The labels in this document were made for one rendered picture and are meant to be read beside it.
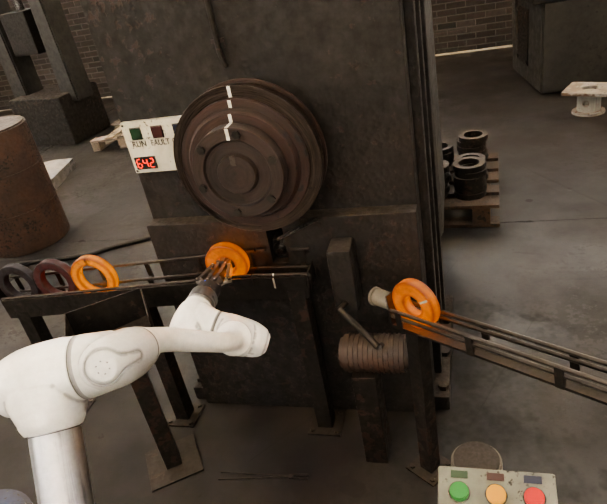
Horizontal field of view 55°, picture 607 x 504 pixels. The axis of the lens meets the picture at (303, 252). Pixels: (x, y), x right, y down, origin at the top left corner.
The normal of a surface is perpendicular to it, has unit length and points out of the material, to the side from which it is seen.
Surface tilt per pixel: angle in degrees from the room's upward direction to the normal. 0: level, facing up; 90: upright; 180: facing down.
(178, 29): 90
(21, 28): 90
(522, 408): 0
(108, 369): 61
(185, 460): 0
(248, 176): 90
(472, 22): 90
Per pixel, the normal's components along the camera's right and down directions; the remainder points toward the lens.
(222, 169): -0.23, 0.51
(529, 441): -0.18, -0.86
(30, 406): -0.05, -0.04
